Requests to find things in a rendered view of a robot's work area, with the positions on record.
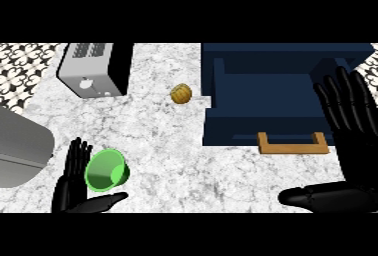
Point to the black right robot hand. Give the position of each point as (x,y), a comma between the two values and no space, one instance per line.
(354,140)

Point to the silver toaster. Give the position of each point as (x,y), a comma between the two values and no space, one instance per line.
(93,68)

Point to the navy blue drawer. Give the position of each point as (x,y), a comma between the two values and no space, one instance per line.
(267,94)

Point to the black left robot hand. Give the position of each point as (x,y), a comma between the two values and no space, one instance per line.
(71,186)

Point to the green cup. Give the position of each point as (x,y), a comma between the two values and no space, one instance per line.
(106,170)

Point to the yellow ridged pastry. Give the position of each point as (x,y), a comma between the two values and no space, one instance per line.
(180,93)

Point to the grey rounded appliance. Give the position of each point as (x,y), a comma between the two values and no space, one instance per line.
(21,149)

